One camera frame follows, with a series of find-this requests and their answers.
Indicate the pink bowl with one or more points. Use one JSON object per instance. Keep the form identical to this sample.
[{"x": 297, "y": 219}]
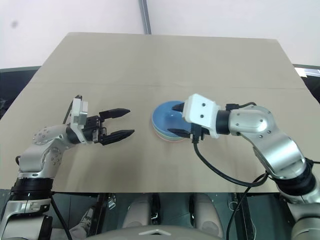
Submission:
[{"x": 172, "y": 141}]

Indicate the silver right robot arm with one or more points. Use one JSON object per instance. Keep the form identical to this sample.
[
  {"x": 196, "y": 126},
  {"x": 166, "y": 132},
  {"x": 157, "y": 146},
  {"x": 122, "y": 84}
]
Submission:
[{"x": 272, "y": 145}]

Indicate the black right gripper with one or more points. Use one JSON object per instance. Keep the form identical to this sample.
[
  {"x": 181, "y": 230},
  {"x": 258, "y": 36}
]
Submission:
[{"x": 200, "y": 132}]

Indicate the grey robot torso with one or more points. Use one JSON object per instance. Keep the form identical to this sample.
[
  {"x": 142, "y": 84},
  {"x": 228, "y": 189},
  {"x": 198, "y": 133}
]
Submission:
[{"x": 155, "y": 232}]

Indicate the tan paper table cover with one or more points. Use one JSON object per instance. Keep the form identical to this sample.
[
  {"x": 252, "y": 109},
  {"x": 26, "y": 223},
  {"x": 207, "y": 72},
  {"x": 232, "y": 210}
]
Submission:
[{"x": 160, "y": 62}]

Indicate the beige rounded robot leg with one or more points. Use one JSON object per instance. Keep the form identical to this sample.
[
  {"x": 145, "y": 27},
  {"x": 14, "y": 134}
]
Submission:
[
  {"x": 136, "y": 212},
  {"x": 207, "y": 215}
]

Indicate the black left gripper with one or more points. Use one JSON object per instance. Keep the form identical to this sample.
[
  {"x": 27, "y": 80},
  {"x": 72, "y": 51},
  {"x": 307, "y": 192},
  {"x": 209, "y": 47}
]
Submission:
[{"x": 93, "y": 130}]

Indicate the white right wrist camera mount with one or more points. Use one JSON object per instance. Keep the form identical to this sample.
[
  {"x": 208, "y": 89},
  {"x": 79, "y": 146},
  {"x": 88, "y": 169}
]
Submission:
[{"x": 201, "y": 110}]

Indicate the green bowl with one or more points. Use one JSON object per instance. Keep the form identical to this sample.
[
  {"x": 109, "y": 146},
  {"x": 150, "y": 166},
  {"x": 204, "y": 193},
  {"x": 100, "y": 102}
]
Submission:
[{"x": 163, "y": 136}]

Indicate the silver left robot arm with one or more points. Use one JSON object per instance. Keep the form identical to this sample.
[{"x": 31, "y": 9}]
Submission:
[{"x": 47, "y": 155}]

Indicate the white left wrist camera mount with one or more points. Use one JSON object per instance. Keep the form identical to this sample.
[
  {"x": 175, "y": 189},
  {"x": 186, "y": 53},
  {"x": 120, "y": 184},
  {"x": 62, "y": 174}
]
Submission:
[{"x": 79, "y": 113}]

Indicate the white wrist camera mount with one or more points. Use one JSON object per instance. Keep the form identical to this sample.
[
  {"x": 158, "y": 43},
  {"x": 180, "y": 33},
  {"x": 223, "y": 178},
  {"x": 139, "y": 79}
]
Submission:
[
  {"x": 201, "y": 110},
  {"x": 79, "y": 113}
]

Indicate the dark cabinet with white label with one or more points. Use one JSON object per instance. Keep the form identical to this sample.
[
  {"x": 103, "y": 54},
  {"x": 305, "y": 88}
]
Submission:
[{"x": 312, "y": 85}]

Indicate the grey metal post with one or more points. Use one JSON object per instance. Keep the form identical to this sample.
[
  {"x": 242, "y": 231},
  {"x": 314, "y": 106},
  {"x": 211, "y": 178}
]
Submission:
[{"x": 145, "y": 15}]

